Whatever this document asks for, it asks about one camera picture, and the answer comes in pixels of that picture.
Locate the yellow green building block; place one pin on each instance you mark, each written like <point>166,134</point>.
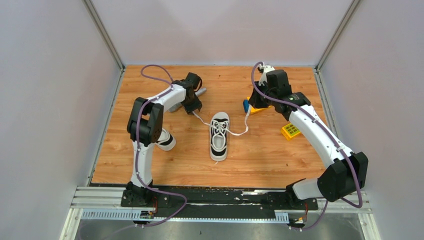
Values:
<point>289,131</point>

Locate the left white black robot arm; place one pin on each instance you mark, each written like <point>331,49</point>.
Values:
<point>145,126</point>

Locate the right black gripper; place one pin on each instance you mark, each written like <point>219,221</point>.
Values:
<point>254,101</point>

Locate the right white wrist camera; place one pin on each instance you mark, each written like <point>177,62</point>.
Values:
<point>264,69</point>

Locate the yellow toy handle piece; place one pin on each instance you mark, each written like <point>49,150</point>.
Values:
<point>257,110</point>

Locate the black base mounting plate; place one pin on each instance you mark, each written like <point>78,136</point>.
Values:
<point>215,203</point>

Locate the blue toy block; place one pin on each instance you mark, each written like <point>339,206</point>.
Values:
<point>246,105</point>

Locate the aluminium frame rail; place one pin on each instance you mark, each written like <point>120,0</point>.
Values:
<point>104,202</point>

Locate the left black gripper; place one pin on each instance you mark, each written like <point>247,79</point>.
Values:
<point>198,104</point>

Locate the black white sneaker with laces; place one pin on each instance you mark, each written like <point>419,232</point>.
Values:
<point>219,131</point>

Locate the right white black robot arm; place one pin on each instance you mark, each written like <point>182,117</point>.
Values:
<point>345,170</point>

